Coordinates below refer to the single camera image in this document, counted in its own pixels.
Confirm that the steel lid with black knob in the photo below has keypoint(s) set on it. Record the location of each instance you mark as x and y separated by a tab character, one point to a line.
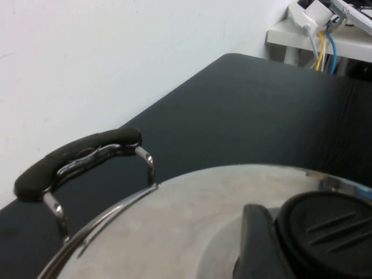
174	218

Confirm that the white power adapter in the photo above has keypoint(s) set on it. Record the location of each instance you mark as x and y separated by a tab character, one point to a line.
314	13

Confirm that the grey electronics board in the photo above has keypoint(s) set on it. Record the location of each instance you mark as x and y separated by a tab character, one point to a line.
354	11

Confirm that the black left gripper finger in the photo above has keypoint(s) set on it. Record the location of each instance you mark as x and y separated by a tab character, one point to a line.
255	247

